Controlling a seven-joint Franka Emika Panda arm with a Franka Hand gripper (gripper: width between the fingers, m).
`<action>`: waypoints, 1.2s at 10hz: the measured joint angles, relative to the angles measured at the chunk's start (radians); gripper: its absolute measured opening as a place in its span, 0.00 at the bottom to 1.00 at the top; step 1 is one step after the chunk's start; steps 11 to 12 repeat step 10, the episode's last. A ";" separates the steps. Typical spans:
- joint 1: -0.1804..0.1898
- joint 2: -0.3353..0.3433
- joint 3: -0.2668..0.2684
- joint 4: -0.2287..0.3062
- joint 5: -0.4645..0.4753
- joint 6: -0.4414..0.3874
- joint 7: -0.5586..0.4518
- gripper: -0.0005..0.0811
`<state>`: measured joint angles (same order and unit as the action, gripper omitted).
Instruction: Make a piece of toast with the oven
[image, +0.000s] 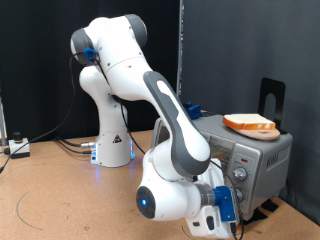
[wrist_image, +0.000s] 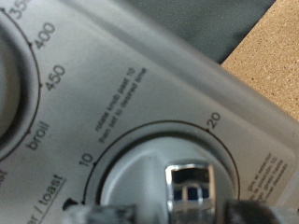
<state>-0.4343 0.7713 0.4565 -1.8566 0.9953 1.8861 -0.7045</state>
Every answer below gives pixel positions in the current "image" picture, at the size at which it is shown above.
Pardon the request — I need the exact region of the silver toaster oven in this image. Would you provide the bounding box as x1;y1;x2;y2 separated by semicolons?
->
151;111;294;222

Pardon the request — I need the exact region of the long black hanging cable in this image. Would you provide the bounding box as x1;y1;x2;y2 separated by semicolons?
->
0;54;78;173

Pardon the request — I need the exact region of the vertical metal pole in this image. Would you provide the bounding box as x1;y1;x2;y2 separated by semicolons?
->
175;0;185;98

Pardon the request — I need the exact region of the dark grey backdrop curtain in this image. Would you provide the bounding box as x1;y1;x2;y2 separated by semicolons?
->
181;0;320;226

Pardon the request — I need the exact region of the blue cable clip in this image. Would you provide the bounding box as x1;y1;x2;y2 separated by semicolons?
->
82;47;100;65

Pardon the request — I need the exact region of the grey emergency stop box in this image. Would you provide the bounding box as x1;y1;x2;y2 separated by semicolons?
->
8;131;31;160

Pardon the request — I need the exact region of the white bread slice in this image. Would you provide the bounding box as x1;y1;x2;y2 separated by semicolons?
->
222;113;277;132

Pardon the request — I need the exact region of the black backdrop curtain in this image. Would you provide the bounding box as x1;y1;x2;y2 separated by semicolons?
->
0;0;181;144

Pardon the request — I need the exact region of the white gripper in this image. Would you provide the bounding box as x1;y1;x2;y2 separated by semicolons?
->
184;163;241;239

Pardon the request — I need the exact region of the black metal bookend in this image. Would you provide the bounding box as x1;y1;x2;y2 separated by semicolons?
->
258;77;288;135

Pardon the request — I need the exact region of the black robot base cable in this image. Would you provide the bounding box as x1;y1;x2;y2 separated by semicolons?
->
55;139;94;155
53;135;97;148

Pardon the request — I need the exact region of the black foam pad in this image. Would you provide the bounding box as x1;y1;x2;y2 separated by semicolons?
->
242;208;269;226
260;199;279;213

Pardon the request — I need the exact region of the round wooden board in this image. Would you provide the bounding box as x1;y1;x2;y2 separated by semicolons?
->
233;128;281;142

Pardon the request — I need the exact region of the metal frame leg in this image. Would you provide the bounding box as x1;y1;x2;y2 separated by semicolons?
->
0;96;8;147

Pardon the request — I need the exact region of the blue spatula with black handle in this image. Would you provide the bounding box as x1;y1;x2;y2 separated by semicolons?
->
182;100;203;121

